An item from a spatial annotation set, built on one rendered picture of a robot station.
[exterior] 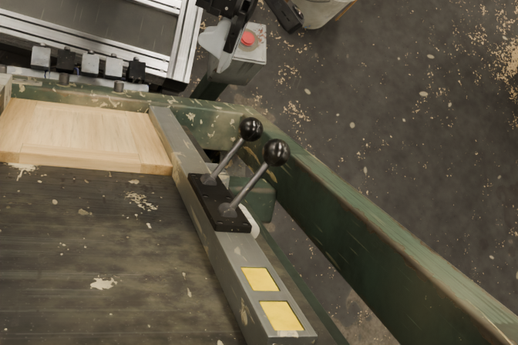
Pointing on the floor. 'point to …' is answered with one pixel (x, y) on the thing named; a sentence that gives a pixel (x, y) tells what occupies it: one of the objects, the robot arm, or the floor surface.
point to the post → (208, 89)
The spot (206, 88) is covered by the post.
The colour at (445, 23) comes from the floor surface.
